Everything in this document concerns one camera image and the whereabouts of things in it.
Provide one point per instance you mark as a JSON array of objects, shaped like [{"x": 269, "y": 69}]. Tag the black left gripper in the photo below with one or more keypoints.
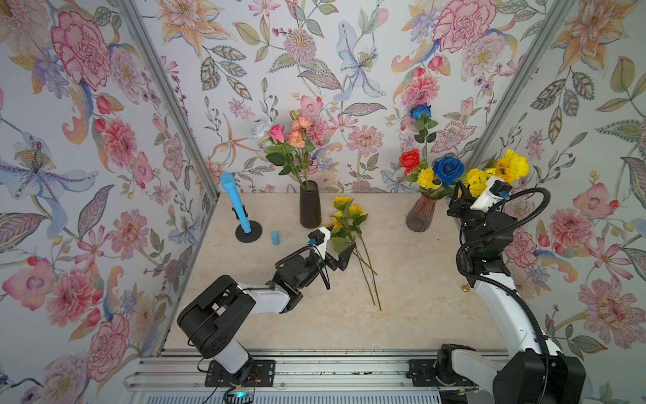
[{"x": 320, "y": 263}]

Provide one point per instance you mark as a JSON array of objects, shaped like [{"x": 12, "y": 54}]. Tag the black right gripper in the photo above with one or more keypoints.
[{"x": 464, "y": 209}]

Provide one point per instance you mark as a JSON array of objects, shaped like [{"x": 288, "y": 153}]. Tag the small yellow sunflower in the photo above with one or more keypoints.
[{"x": 342, "y": 237}]

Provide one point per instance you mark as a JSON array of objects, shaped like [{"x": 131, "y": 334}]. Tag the large yellow sunflower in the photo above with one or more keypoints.
[{"x": 357, "y": 217}]

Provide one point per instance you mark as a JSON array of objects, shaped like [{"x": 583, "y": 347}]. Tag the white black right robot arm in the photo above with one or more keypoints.
[{"x": 537, "y": 370}]

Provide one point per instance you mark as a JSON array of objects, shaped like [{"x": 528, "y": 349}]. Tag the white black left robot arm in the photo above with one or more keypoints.
[{"x": 212, "y": 320}]

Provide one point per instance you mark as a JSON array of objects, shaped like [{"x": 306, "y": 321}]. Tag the black cylindrical vase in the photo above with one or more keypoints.
[{"x": 310, "y": 206}]

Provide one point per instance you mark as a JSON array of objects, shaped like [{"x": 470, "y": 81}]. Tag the brown glass vase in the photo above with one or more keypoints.
[{"x": 420, "y": 216}]

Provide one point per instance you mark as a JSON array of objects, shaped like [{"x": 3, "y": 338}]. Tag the peach pink flowers cluster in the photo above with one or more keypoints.
[{"x": 297, "y": 138}]

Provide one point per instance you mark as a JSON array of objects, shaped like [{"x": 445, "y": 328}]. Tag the small blue cylinder cap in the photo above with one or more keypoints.
[{"x": 275, "y": 238}]

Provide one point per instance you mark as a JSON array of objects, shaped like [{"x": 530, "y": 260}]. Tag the large blue rose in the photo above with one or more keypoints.
[{"x": 448, "y": 169}]

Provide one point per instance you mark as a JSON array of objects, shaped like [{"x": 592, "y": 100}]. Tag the small yellow flower left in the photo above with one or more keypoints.
[{"x": 427, "y": 180}]

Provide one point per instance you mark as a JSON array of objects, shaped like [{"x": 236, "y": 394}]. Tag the black microphone stand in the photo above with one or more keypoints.
[{"x": 248, "y": 231}]

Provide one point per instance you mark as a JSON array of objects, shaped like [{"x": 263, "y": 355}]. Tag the red rose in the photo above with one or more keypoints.
[{"x": 410, "y": 160}]

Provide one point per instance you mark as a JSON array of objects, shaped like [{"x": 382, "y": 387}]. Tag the blue toy microphone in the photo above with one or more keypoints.
[{"x": 229, "y": 183}]

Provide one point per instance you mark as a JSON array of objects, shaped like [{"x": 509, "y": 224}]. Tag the small tall blue rose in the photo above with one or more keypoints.
[{"x": 421, "y": 112}]

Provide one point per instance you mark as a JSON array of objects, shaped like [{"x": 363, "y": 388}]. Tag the pink rose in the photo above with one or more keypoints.
[{"x": 276, "y": 133}]

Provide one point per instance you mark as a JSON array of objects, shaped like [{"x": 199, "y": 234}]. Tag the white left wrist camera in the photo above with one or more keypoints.
[{"x": 319, "y": 238}]

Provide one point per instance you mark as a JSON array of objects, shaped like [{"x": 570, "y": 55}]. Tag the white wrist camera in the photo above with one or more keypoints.
[
  {"x": 497, "y": 190},
  {"x": 319, "y": 238}
]

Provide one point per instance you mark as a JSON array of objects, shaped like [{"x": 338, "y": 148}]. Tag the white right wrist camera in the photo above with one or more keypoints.
[{"x": 497, "y": 190}]

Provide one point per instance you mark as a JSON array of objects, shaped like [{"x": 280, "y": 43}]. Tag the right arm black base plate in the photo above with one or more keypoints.
[{"x": 425, "y": 373}]

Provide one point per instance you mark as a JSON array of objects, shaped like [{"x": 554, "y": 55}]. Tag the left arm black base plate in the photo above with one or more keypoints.
[{"x": 255, "y": 373}]

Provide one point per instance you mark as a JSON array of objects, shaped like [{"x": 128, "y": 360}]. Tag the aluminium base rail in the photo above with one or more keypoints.
[{"x": 302, "y": 376}]

